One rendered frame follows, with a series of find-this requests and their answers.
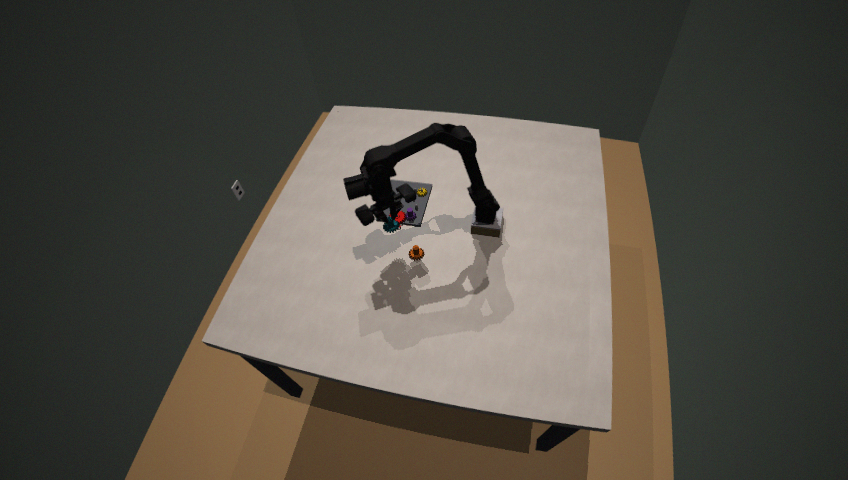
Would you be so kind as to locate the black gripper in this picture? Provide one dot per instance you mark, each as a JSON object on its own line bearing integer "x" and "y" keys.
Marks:
{"x": 383, "y": 201}

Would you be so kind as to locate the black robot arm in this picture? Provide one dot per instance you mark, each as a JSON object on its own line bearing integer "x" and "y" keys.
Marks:
{"x": 378, "y": 166}

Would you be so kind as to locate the teal gear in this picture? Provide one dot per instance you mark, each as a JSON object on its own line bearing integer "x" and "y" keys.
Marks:
{"x": 391, "y": 226}

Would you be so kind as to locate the orange gear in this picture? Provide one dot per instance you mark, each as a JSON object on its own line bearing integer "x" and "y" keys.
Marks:
{"x": 416, "y": 253}

